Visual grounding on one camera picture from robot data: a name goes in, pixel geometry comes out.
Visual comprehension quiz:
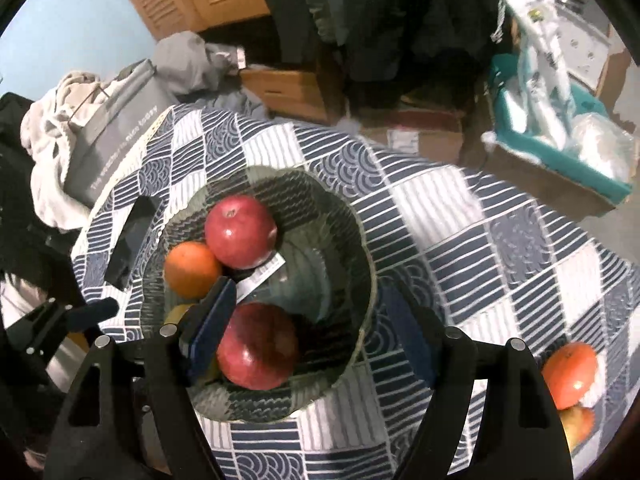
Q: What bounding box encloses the clear plastic bag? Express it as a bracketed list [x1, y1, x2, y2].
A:
[570, 112, 640, 181]

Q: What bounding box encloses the black hooded coat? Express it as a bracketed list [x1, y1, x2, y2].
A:
[345, 0, 508, 96]

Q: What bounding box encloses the grey tote bag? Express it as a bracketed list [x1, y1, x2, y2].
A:
[62, 59, 168, 207]

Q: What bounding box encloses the grey clothing pile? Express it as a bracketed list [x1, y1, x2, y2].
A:
[150, 31, 266, 111]

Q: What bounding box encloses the large cardboard box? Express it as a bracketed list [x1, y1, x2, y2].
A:
[462, 80, 621, 218]

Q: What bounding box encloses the blue white patterned tablecloth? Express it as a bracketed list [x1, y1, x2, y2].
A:
[70, 105, 640, 480]

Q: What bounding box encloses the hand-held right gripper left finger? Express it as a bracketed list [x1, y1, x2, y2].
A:
[42, 276, 237, 480]

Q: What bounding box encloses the white printed plastic bag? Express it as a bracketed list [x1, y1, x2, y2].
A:
[492, 0, 576, 146]

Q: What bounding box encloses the cardboard box with red packets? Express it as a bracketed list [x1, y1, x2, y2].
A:
[345, 90, 471, 166]

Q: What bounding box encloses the orange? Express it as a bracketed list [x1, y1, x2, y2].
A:
[164, 241, 223, 300]

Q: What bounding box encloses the dark bulky object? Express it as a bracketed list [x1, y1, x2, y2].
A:
[0, 92, 86, 311]

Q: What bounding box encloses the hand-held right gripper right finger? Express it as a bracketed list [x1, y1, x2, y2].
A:
[380, 285, 573, 480]

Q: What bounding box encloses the cream towel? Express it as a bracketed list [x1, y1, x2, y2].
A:
[20, 71, 121, 233]

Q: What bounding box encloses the dark red apple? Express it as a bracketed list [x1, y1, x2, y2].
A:
[216, 302, 301, 392]

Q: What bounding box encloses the black smartphone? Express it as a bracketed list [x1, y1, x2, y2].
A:
[104, 196, 163, 290]

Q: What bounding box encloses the teal plastic bin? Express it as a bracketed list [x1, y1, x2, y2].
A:
[487, 55, 633, 205]

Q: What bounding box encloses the wooden drawer box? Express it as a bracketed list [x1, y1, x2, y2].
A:
[239, 67, 331, 123]

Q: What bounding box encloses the white printed crate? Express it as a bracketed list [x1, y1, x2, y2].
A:
[555, 0, 618, 96]

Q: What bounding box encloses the glass bowl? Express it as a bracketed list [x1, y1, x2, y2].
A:
[140, 166, 378, 423]

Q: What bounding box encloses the yellow apple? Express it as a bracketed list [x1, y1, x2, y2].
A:
[164, 302, 223, 385]

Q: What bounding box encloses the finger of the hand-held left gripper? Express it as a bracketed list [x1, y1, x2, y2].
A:
[7, 299, 121, 361]

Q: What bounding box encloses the orange-red persimmon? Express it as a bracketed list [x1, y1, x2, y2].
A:
[541, 342, 599, 411]

